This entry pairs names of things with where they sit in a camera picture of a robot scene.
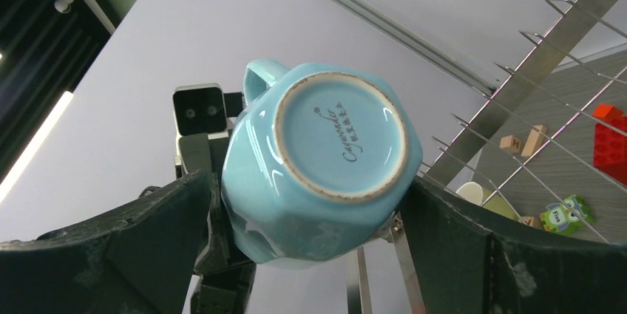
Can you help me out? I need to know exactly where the long wooden block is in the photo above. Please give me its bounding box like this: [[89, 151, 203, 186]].
[[521, 125, 547, 157]]

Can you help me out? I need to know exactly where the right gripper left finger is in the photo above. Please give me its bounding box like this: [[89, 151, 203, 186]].
[[1, 171, 210, 313]]

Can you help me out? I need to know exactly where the green toy cube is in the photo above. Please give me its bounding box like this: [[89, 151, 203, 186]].
[[539, 194, 596, 236]]

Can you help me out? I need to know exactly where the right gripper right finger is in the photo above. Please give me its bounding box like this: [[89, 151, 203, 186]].
[[400, 177, 626, 313]]

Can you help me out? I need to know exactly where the small wooden cube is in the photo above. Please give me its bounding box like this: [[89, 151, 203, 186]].
[[499, 135, 522, 154]]

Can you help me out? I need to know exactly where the ceiling security camera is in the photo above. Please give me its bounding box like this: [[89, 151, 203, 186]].
[[54, 0, 75, 14]]

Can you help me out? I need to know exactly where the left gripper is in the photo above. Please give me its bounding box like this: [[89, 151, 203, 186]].
[[176, 134, 257, 313]]

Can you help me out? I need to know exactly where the light blue faceted mug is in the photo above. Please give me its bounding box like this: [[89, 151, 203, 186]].
[[222, 59, 423, 268]]

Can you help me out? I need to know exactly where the pale yellow faceted mug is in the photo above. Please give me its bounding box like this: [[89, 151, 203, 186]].
[[456, 182, 519, 221]]

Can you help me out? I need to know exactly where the steel wire dish rack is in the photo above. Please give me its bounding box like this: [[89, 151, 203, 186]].
[[345, 0, 627, 314]]

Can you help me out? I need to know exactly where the wooden letter cube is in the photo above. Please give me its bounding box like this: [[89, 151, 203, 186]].
[[521, 216, 543, 230]]

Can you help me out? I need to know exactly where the red block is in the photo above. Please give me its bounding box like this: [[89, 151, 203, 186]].
[[592, 103, 626, 185]]

